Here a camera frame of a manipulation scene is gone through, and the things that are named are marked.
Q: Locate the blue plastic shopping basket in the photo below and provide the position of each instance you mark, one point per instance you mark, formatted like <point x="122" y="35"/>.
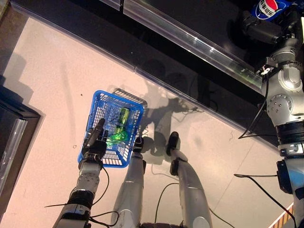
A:
<point x="116" y="165"/>

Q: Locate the dark cola bottle blue label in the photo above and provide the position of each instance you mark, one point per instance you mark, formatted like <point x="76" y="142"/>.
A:
<point x="268" y="9"/>

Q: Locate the black right robot foot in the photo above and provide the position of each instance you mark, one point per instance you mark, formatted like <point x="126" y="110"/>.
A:
<point x="173" y="140"/>

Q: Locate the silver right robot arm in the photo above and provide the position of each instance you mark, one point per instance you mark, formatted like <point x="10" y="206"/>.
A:
<point x="282" y="99"/>

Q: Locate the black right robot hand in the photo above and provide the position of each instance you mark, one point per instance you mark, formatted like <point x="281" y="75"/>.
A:
<point x="261" y="27"/>

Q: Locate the dark robot waist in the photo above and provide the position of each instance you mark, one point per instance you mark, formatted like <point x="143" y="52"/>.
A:
<point x="161" y="225"/>

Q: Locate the black robot foot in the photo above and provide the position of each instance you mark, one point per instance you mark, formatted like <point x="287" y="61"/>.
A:
<point x="173" y="140"/>
<point x="139" y="142"/>

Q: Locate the green plastic soda bottle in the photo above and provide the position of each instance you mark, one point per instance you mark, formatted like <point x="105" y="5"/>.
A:
<point x="124" y="115"/>
<point x="118" y="137"/>

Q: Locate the black base plinth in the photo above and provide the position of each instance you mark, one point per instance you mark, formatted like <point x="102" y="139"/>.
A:
<point x="118" y="40"/>
<point x="14" y="133"/>

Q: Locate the black left robot foot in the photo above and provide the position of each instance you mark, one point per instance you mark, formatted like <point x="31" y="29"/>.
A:
<point x="139" y="142"/>

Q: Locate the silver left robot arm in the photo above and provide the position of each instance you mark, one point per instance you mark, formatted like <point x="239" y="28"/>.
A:
<point x="88" y="180"/>

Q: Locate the silver right robot leg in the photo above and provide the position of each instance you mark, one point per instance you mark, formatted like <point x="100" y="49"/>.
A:
<point x="190" y="190"/>

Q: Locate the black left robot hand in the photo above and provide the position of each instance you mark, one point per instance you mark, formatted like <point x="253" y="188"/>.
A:
<point x="95" y="149"/>

